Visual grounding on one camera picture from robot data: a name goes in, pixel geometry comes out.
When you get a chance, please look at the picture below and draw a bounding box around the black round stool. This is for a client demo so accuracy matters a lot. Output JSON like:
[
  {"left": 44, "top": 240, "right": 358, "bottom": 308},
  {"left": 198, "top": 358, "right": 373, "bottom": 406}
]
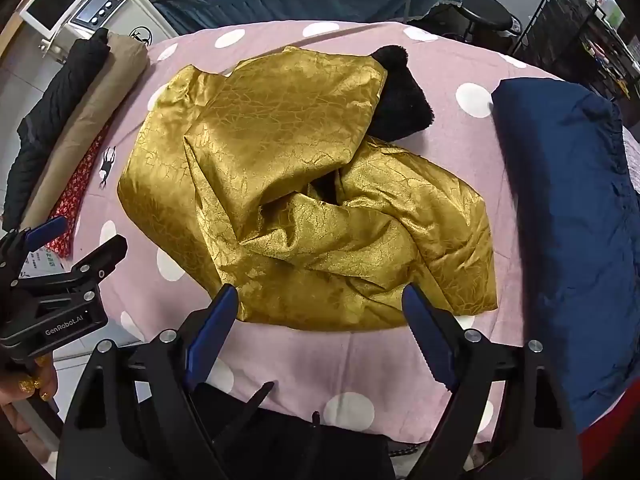
[{"left": 452, "top": 0, "right": 523, "bottom": 46}]

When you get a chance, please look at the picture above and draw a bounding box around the lilac textured cloth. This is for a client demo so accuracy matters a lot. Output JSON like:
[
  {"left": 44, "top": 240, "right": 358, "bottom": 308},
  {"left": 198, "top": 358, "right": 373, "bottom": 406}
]
[{"left": 620, "top": 125, "right": 640, "bottom": 196}]

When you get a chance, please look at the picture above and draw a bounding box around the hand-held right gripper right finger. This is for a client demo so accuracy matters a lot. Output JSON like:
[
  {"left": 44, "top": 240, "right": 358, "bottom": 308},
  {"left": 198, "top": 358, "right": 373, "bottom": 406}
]
[{"left": 401, "top": 284, "right": 585, "bottom": 480}]

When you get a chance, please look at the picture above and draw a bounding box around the black folded garment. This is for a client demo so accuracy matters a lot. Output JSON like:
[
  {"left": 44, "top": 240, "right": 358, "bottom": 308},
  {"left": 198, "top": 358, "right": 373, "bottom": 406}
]
[{"left": 2, "top": 27, "right": 112, "bottom": 233}]

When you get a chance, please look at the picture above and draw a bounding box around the person's dark clothing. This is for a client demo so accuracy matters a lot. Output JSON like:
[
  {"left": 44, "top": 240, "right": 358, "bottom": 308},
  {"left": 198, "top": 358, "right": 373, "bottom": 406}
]
[{"left": 190, "top": 382, "right": 401, "bottom": 480}]

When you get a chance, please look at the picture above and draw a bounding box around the red floral cloth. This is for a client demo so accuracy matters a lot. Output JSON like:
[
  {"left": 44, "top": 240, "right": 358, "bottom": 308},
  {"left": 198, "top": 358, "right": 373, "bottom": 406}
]
[{"left": 47, "top": 125, "right": 108, "bottom": 258}]

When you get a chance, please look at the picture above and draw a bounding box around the person's left hand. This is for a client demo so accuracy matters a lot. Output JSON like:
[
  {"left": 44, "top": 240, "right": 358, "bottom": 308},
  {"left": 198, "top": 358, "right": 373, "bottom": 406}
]
[{"left": 0, "top": 357, "right": 58, "bottom": 433}]

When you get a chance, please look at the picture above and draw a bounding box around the red plastic container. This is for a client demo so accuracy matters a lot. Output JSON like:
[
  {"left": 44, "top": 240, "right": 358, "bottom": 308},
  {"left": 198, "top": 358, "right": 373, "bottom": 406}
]
[{"left": 585, "top": 380, "right": 640, "bottom": 480}]

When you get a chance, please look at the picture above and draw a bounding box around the black metal rack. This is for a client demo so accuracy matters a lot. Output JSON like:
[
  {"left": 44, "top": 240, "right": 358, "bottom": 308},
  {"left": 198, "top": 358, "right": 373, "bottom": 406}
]
[{"left": 510, "top": 0, "right": 640, "bottom": 126}]

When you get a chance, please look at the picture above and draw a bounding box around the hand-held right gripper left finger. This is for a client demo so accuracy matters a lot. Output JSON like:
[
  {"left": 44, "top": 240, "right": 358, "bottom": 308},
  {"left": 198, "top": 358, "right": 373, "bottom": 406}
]
[{"left": 56, "top": 284, "right": 241, "bottom": 480}]

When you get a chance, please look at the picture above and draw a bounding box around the gold jacket with black fur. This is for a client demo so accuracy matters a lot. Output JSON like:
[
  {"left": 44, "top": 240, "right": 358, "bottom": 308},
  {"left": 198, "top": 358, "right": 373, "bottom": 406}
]
[{"left": 117, "top": 45, "right": 498, "bottom": 332}]

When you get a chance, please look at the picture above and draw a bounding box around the pink polka dot sheet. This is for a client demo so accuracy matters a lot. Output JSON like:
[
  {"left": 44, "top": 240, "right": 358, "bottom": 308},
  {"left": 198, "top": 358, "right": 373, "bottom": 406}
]
[{"left": 47, "top": 21, "right": 640, "bottom": 446}]

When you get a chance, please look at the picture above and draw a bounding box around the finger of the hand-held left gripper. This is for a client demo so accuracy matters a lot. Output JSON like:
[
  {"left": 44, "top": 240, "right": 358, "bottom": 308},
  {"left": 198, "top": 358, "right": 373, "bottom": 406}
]
[
  {"left": 10, "top": 234, "right": 128, "bottom": 306},
  {"left": 0, "top": 216, "right": 68, "bottom": 286}
]

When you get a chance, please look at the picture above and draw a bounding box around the navy blue folded garment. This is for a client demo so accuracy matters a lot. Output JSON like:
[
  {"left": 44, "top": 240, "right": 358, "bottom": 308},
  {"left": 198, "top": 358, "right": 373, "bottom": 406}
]
[{"left": 491, "top": 78, "right": 633, "bottom": 433}]

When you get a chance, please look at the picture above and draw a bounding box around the tan folded garment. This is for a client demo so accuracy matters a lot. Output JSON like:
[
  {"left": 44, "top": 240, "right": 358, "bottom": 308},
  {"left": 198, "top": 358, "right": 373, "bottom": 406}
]
[{"left": 20, "top": 32, "right": 151, "bottom": 233}]

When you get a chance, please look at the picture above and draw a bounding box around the white machine with control panel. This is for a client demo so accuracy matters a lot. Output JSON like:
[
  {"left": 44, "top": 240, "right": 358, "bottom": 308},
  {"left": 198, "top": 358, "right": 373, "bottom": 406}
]
[{"left": 40, "top": 0, "right": 178, "bottom": 61}]

